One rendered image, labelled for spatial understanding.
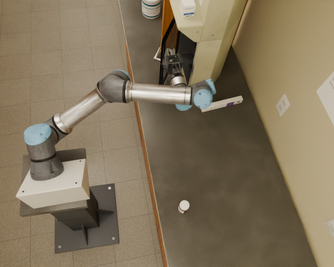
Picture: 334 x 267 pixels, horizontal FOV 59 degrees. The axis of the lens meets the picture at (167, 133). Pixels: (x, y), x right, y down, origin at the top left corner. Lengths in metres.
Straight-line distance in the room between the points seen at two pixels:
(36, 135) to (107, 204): 1.24
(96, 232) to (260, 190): 1.35
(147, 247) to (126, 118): 1.16
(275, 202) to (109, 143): 1.57
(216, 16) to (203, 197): 0.87
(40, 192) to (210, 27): 1.03
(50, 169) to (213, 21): 0.98
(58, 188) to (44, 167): 0.14
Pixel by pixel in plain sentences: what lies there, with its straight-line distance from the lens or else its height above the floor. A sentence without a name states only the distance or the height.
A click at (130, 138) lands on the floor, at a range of 2.71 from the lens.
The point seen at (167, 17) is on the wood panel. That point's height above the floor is 1.23.
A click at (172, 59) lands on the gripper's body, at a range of 1.45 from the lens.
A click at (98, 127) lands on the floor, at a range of 2.79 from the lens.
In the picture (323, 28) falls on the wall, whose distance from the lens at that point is 1.40.
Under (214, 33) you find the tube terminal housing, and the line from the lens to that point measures 1.44.
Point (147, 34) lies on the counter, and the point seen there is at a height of 0.94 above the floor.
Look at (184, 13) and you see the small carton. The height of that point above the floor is 1.53.
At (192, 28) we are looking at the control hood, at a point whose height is 1.50.
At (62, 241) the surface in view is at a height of 0.01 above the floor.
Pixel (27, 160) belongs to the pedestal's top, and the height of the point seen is 0.94.
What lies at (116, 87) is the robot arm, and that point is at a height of 1.44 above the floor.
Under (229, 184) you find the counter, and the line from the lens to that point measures 1.63.
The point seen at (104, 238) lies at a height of 0.01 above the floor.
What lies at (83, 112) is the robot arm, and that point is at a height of 1.21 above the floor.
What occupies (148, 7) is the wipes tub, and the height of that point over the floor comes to 1.04.
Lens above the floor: 2.44
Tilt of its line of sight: 63 degrees down
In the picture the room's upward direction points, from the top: 8 degrees clockwise
